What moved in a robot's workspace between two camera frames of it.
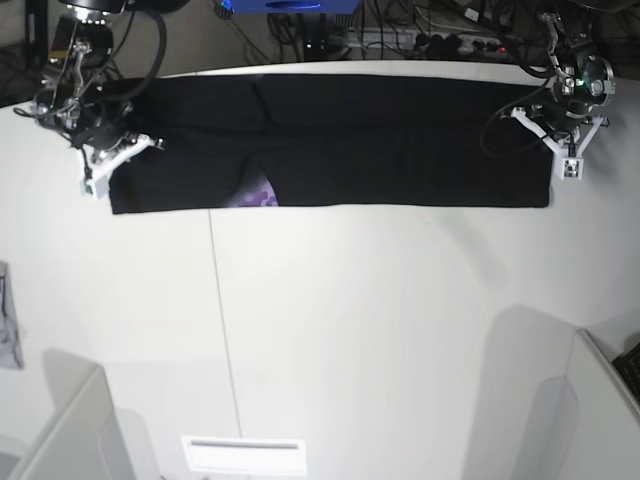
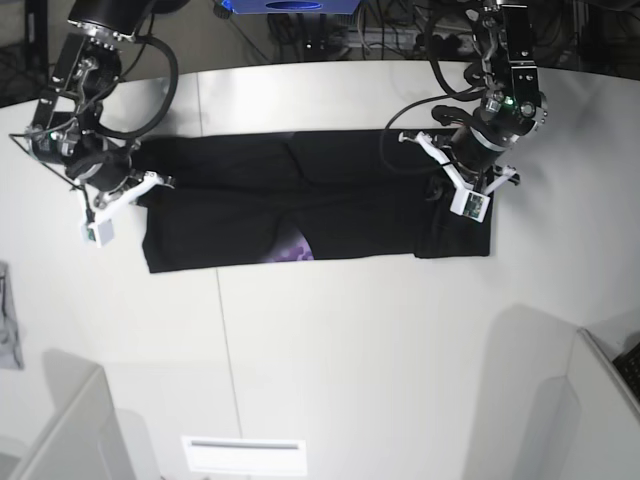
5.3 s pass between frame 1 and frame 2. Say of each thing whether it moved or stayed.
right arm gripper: moved
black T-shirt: moved
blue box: stayed
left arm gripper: moved
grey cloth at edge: stayed
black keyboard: stayed
